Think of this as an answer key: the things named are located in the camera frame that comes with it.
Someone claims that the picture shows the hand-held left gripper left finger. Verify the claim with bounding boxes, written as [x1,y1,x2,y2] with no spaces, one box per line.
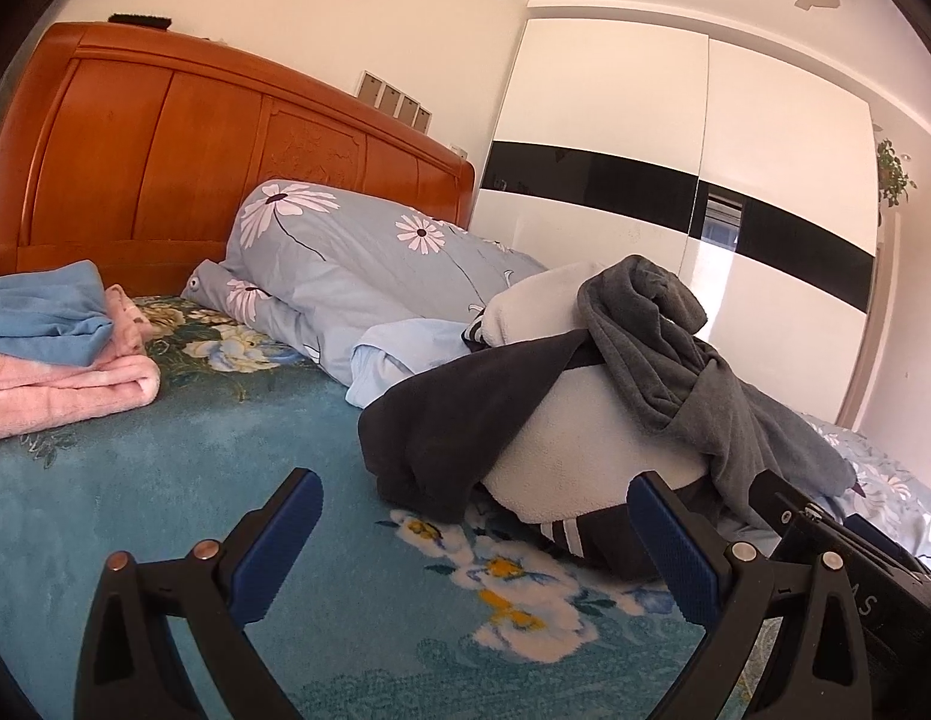
[73,467,325,720]

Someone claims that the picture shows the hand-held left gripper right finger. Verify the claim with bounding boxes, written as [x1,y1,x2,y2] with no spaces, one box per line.
[626,471,875,720]

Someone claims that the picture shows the grey fleece garment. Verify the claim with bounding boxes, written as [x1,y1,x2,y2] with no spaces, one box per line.
[577,255,858,533]

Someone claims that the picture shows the teal floral blanket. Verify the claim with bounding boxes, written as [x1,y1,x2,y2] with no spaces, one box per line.
[0,292,931,720]

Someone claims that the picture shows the black and white garment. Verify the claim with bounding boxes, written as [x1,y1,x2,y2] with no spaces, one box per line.
[358,262,729,578]

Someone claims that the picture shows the light blue cloth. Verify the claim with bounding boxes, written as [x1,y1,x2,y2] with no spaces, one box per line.
[345,319,481,410]

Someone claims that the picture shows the folded pink cloth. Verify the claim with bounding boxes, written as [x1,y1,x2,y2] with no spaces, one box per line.
[0,283,162,445]

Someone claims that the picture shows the blue floral quilt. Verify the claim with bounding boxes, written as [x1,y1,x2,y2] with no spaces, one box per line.
[181,178,931,578]

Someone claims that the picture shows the folded blue cloth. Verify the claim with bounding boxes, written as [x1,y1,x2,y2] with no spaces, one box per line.
[0,260,115,370]

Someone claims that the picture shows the wooden bed headboard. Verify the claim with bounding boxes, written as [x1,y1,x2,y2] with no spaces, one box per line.
[0,21,476,297]

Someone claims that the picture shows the green hanging plant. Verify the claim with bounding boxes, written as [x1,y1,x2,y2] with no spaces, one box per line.
[875,139,918,207]

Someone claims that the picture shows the white wardrobe with black stripe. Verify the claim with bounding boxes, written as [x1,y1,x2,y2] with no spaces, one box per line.
[469,4,882,428]

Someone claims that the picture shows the grey wall switch panel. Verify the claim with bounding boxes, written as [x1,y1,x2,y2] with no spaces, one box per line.
[356,70,433,134]

